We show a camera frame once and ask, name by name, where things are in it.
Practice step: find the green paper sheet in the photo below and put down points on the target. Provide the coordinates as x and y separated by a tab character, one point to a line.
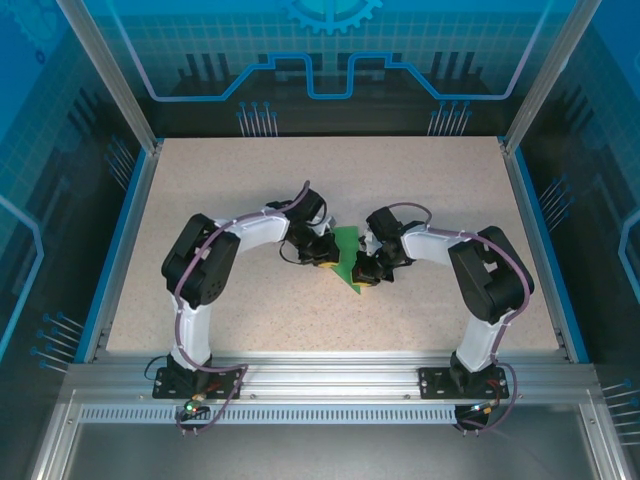
347	250

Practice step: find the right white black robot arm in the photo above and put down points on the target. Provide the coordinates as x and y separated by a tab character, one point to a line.
475	340

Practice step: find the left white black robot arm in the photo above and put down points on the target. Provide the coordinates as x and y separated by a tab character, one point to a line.
192	335

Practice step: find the aluminium mounting rail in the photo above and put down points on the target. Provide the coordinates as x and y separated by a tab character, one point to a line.
330	380

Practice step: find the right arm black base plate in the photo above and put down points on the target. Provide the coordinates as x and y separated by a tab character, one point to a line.
432	382

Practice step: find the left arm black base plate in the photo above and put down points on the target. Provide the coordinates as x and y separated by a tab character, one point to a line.
167	390

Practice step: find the aluminium frame post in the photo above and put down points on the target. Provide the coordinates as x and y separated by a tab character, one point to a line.
545	80
110	80

